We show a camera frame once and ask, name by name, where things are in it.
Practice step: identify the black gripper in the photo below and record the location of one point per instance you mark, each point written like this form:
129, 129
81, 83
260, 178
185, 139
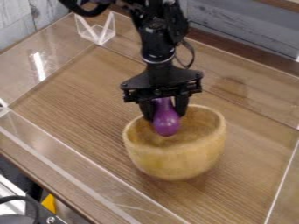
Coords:
161, 80

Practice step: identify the purple toy eggplant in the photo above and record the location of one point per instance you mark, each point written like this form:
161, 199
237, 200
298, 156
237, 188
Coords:
165, 118

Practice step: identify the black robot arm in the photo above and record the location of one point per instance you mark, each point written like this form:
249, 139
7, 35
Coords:
161, 27

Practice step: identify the clear acrylic corner bracket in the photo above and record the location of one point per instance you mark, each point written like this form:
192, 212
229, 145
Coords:
99, 34

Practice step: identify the yellow warning sticker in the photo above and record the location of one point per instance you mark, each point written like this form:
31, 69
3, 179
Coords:
49, 203

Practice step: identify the brown wooden bowl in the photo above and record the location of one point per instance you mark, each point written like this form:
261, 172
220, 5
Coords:
184, 155

